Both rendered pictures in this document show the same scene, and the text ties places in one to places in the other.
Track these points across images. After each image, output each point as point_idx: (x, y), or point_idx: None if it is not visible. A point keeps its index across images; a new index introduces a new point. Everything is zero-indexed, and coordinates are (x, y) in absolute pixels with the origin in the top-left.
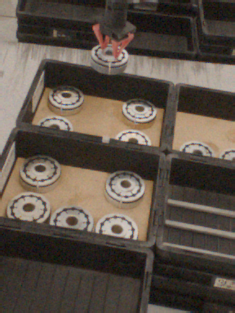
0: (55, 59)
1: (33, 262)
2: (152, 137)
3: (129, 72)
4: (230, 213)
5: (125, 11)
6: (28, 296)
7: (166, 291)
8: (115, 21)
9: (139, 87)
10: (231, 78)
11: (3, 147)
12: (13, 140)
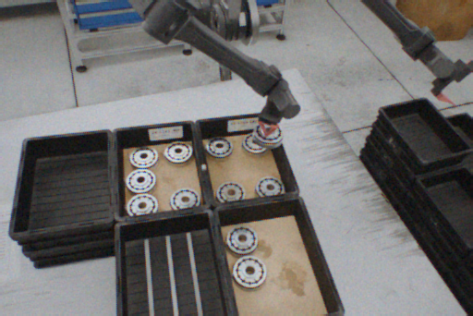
0: (327, 138)
1: None
2: None
3: (350, 186)
4: (193, 280)
5: (272, 103)
6: (89, 181)
7: None
8: (266, 106)
9: (286, 176)
10: (409, 267)
11: None
12: (180, 124)
